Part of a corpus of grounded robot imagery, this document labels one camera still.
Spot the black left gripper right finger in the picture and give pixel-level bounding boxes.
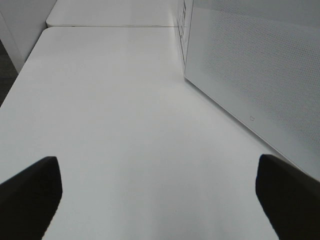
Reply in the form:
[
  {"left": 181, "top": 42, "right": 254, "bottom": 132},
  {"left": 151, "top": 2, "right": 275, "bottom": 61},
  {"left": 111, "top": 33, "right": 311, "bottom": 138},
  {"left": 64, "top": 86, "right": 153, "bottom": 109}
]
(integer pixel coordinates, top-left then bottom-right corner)
[{"left": 255, "top": 154, "right": 320, "bottom": 240}]

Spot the white microwave door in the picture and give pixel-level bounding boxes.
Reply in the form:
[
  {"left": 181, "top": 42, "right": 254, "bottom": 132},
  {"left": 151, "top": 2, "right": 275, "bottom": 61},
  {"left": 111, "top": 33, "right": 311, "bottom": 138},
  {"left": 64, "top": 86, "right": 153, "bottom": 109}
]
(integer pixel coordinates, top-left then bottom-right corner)
[{"left": 184, "top": 0, "right": 320, "bottom": 179}]

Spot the white microwave oven body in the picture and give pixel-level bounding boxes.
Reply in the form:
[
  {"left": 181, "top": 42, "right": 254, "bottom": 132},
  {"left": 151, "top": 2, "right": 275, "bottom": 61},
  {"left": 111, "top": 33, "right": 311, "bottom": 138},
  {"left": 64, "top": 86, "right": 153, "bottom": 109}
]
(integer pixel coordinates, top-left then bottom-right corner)
[{"left": 174, "top": 0, "right": 194, "bottom": 65}]

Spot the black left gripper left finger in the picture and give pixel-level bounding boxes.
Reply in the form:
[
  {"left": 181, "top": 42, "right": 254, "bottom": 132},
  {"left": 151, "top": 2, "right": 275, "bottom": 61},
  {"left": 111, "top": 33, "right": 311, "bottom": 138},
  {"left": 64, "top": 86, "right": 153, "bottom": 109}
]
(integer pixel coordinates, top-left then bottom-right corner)
[{"left": 0, "top": 156, "right": 63, "bottom": 240}]

